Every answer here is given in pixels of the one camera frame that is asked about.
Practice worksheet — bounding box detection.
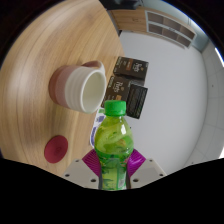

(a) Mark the wooden shelf cabinet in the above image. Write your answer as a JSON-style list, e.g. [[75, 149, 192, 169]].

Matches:
[[109, 7, 198, 50]]

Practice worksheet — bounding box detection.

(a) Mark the black leather armchair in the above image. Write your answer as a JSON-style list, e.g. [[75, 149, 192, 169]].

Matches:
[[99, 0, 144, 11]]

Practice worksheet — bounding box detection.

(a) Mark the long dark brown box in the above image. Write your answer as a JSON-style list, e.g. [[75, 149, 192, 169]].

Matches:
[[125, 84, 149, 120]]

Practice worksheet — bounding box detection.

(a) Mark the green drink bottle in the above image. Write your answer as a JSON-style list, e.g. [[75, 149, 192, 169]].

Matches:
[[94, 99, 135, 191]]

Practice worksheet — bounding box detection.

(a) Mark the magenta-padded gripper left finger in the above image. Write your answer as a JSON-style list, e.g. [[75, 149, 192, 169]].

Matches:
[[61, 149, 102, 190]]

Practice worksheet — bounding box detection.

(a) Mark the pink and white ribbed cup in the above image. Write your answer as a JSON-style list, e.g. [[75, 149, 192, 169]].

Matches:
[[48, 60, 108, 115]]

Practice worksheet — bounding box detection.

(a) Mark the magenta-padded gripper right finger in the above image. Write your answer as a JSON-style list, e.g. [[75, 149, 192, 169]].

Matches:
[[126, 149, 167, 190]]

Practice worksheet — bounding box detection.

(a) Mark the brown box with tan end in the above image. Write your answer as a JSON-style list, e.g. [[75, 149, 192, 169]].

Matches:
[[101, 75, 144, 108]]

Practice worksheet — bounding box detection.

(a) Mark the small dark brown box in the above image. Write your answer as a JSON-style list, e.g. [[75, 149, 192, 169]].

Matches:
[[113, 56, 150, 81]]

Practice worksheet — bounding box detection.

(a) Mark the flat round red coaster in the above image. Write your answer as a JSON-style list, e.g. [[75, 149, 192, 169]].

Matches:
[[43, 134, 69, 164]]

